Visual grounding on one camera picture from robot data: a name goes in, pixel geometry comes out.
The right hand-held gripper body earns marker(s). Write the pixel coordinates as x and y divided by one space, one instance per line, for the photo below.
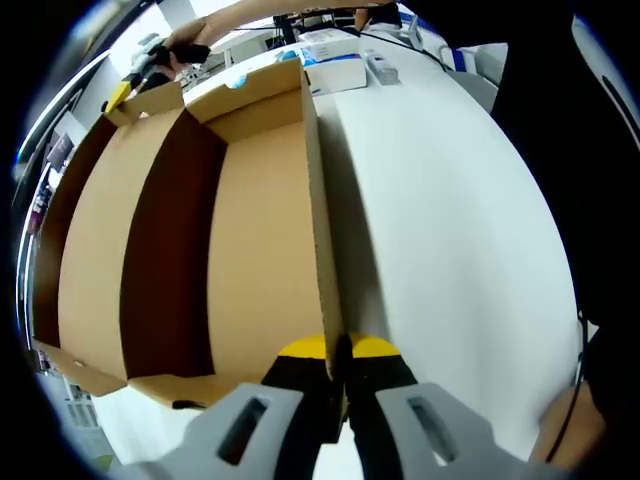
147 55

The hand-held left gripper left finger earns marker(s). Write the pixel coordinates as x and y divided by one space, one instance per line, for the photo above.
300 400

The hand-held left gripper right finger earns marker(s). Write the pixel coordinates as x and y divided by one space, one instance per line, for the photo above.
385 425

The blue white soft wipes pack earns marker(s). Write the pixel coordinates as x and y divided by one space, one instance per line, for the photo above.
287 56

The brown cardboard shoe box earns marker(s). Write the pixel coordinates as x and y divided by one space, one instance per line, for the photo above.
260 250

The blue tissue pack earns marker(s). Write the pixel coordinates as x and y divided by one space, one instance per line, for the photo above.
340 80

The person's right hand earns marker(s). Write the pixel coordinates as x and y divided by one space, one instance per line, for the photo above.
192 35

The long curved ceiling light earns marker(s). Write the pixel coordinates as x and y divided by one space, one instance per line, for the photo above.
65 91

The person's leg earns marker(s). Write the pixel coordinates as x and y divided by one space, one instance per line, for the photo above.
585 425

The person's black shorts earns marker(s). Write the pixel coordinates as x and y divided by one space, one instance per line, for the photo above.
615 360

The person's black shirt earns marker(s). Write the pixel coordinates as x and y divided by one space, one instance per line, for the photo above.
550 175

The white office chair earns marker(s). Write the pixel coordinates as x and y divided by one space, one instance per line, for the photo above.
480 65

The white worn chest device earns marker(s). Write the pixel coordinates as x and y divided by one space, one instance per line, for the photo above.
595 60

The dark wall screen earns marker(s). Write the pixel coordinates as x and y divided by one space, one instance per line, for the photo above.
60 147

